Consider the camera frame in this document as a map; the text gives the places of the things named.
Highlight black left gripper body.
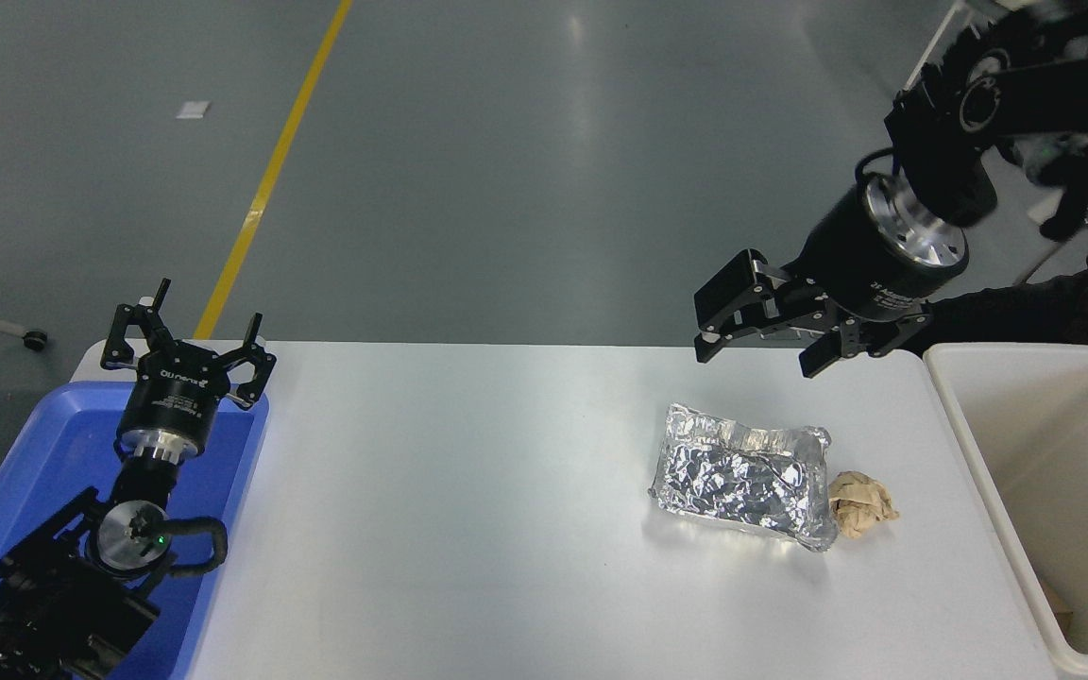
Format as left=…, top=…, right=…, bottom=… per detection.
left=118, top=342, right=231, bottom=441

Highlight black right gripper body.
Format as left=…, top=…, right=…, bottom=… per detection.
left=788, top=184, right=961, bottom=324

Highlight blue plastic tray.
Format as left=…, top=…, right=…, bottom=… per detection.
left=0, top=381, right=271, bottom=680

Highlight crumpled tan paper ball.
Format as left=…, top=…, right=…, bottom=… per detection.
left=829, top=470, right=901, bottom=541

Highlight grey chair with white armrest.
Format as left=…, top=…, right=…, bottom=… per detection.
left=1013, top=203, right=1088, bottom=284

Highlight crumpled silver foil tray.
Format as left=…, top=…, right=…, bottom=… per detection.
left=648, top=401, right=839, bottom=553

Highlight large pale plastic bin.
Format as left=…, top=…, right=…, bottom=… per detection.
left=923, top=341, right=1088, bottom=680

